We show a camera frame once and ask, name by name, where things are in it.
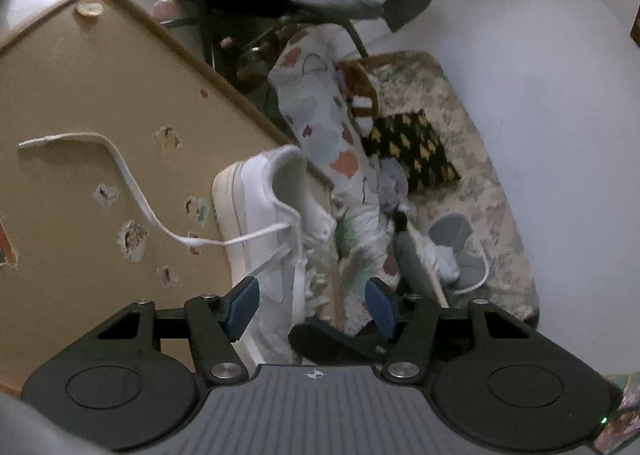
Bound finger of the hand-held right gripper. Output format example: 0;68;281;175
289;319;396;366

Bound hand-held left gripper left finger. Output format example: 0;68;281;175
95;276;261;382

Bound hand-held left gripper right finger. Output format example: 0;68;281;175
365;277;548;383

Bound white sneaker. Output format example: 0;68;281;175
211;145;346;366

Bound white shoelace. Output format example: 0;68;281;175
17;132;333;323

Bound grey green cloth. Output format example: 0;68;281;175
392;235;436;296

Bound wooden stick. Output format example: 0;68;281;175
407;227;449;308

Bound small white cloth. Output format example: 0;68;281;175
417;240;460;283

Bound grey padded slipper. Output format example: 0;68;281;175
427;214;491;296

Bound pale purple garment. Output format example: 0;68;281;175
376;160;411;213

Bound scattered cartoon stickers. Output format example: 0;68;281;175
0;88;210;288

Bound black cushion with gold trees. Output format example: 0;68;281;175
361;109;462;195

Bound floral sofa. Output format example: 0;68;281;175
340;50;541;328

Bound white patchwork quilt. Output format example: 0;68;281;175
268;24;401;301

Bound low wooden table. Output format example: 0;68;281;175
0;0;346;396

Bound black hanging cloth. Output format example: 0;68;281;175
384;0;435;33

